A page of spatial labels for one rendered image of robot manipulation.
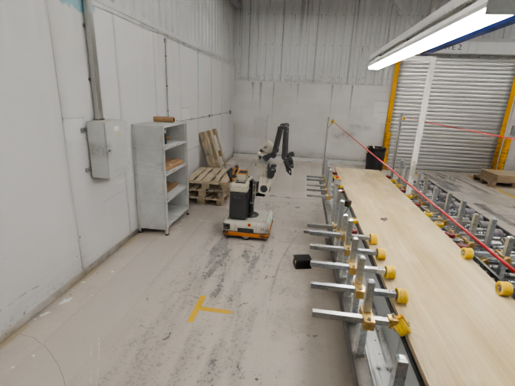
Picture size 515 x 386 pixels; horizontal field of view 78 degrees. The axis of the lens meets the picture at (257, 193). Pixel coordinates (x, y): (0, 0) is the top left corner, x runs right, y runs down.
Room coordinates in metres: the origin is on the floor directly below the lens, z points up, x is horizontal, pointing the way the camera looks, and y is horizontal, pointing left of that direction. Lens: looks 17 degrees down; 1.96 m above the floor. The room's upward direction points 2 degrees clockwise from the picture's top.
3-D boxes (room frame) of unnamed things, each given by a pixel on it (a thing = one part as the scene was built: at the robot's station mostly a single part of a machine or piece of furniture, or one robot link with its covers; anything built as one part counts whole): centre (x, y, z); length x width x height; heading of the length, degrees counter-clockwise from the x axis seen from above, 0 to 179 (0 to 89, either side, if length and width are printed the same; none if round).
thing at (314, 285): (1.56, -0.58, 0.95); 0.50 x 0.04 x 0.04; 83
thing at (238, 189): (4.44, 0.20, 0.59); 0.55 x 0.34 x 0.83; 173
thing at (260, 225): (4.43, 0.11, 0.16); 0.67 x 0.64 x 0.25; 83
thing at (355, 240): (1.84, -0.63, 0.90); 0.04 x 0.04 x 0.48; 83
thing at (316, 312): (1.32, -0.48, 0.95); 0.36 x 0.03 x 0.03; 83
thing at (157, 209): (4.65, 1.42, 0.78); 0.90 x 0.45 x 1.55; 173
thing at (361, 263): (1.60, -0.60, 0.90); 0.04 x 0.04 x 0.48; 83
